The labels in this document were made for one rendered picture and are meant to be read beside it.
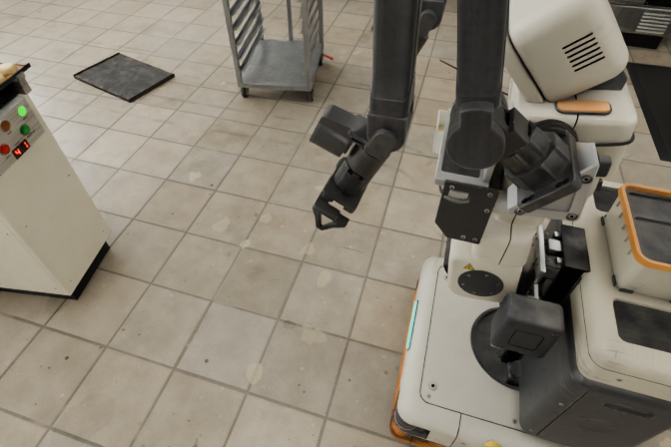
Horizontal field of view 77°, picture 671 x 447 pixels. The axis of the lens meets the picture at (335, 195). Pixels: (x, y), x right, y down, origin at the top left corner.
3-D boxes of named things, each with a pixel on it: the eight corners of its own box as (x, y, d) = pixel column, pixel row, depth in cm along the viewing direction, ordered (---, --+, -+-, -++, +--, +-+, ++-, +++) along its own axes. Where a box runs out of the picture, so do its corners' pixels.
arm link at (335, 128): (399, 141, 60) (410, 107, 65) (328, 100, 58) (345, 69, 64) (363, 188, 68) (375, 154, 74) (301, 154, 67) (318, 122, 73)
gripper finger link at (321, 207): (299, 227, 78) (316, 200, 71) (314, 202, 83) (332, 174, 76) (330, 245, 78) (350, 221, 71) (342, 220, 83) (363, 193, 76)
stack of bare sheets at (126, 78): (74, 78, 305) (72, 74, 302) (120, 55, 328) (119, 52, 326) (130, 103, 283) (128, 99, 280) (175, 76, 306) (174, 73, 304)
